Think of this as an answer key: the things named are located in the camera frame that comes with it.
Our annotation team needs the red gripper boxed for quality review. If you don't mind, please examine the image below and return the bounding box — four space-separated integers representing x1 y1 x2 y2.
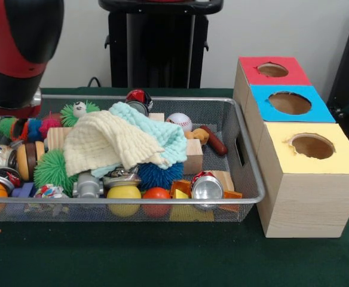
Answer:
0 103 42 144

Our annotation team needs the cream knitted cloth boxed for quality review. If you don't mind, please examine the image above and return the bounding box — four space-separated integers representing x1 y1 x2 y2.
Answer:
63 110 171 178

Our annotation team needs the mint green cloth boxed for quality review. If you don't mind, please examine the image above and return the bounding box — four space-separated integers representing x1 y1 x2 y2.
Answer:
91 102 188 179

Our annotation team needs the clear mesh bin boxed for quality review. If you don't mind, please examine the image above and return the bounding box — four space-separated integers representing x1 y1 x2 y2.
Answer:
0 94 266 223

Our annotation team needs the wooden box with three holes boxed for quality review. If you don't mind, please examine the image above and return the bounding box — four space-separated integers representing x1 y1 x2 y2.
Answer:
232 57 349 239

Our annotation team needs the crushed silver can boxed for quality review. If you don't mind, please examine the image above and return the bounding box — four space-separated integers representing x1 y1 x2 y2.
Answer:
0 143 17 175

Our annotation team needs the plain green spiky ball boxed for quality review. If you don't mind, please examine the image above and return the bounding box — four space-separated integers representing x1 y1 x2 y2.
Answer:
33 149 79 197

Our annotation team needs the green spiky ball with eyes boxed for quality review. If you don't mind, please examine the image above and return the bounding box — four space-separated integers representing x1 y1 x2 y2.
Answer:
60 100 101 128

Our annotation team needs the yellow ball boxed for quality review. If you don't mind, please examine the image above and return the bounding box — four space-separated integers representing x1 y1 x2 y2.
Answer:
106 184 142 217

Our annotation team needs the red black can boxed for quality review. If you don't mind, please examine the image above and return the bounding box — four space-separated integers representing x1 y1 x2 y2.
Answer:
125 89 154 116

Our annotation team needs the blue spiky ball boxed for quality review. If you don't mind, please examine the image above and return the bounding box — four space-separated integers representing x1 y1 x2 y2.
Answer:
137 161 185 190

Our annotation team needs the red orange ball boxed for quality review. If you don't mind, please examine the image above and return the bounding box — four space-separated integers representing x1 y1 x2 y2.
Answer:
142 187 172 217

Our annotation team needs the white baseball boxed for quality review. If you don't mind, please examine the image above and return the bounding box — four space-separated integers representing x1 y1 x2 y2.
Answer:
167 113 193 133

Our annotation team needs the red silver soda can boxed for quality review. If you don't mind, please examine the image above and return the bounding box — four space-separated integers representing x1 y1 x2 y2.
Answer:
191 172 224 201

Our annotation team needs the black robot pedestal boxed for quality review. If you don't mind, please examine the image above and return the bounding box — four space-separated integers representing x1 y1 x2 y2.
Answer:
99 0 224 89

